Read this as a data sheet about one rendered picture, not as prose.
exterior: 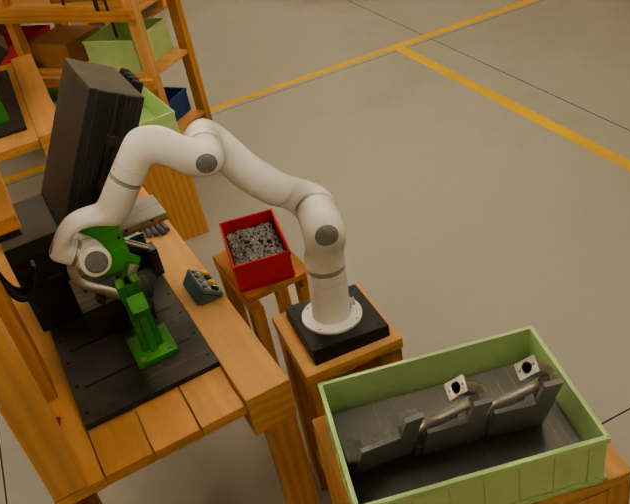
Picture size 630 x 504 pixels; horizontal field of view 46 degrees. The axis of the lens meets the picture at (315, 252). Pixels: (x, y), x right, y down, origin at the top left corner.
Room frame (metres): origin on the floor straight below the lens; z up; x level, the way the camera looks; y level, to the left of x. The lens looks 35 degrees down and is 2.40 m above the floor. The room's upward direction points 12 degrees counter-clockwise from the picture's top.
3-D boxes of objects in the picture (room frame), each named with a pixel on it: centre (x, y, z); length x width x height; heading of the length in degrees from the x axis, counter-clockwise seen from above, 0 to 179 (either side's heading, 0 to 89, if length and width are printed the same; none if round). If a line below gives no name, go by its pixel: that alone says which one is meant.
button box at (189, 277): (2.02, 0.40, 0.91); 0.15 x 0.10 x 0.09; 22
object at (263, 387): (2.19, 0.49, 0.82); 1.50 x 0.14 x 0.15; 22
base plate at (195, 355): (2.09, 0.75, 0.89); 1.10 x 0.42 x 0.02; 22
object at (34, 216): (2.14, 0.92, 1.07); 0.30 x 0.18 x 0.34; 22
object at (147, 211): (2.20, 0.68, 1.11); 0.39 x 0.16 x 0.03; 112
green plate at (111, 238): (2.04, 0.66, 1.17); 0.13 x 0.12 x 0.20; 22
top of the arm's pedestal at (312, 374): (1.76, -0.01, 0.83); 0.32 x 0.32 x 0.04; 15
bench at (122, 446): (2.09, 0.75, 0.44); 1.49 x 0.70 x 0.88; 22
